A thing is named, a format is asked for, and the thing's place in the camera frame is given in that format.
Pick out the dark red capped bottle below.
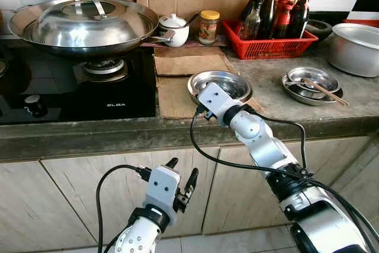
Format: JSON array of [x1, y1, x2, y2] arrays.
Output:
[[287, 0, 317, 39]]

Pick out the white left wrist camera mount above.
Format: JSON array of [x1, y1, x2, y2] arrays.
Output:
[[145, 165, 181, 213]]

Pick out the black stone mortar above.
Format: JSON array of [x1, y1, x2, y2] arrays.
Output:
[[305, 19, 333, 43]]

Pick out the black hob knob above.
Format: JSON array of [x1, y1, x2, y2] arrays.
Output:
[[24, 95, 49, 117]]

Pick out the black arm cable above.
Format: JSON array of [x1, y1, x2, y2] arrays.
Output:
[[96, 164, 153, 253], [246, 110, 309, 174], [189, 106, 379, 248]]

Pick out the wooden chopstick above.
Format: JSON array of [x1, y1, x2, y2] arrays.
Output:
[[308, 78, 350, 107], [304, 79, 346, 105]]

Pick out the wide steel dish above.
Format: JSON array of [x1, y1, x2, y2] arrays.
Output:
[[188, 71, 253, 105]]

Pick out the gas burner with trivet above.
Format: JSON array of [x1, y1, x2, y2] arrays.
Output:
[[72, 56, 130, 85]]

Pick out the steel bowl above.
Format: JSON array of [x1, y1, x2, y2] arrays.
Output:
[[286, 66, 340, 95]]

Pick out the white ceramic lidded pot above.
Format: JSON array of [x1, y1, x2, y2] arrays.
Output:
[[157, 13, 190, 48]]

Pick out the red plastic bottle basket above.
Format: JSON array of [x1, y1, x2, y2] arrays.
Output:
[[222, 19, 319, 60]]

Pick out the small flat cardboard sheet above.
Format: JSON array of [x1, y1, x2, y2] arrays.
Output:
[[153, 46, 236, 77]]

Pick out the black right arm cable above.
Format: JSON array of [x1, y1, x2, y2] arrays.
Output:
[[189, 106, 379, 248], [246, 110, 309, 174]]

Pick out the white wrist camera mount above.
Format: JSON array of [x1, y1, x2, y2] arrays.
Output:
[[145, 165, 181, 213], [197, 82, 235, 124]]

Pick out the domed steel wok lid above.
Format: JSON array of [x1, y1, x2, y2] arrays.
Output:
[[23, 0, 153, 48]]

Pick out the tall dark sauce bottle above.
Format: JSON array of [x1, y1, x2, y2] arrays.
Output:
[[259, 0, 280, 39]]

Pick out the steel plate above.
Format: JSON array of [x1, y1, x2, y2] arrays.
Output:
[[282, 75, 344, 107]]

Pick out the yellow lidded glass jar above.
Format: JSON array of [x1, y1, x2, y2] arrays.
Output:
[[198, 10, 220, 45]]

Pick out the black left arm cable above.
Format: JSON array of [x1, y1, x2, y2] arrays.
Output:
[[96, 164, 153, 253]]

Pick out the large flat cardboard sheet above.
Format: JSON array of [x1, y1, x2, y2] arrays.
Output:
[[155, 72, 267, 119]]

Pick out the aluminium cooking pot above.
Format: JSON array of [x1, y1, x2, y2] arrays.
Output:
[[327, 22, 379, 78]]

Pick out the black glass gas hob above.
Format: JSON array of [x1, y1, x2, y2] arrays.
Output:
[[0, 46, 158, 124]]

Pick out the large steel wok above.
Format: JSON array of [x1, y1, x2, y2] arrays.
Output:
[[8, 0, 176, 59]]

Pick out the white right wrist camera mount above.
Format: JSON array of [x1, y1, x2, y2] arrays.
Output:
[[197, 82, 235, 124]]

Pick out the small clear glass bottle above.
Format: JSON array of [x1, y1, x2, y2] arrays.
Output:
[[238, 0, 262, 41]]

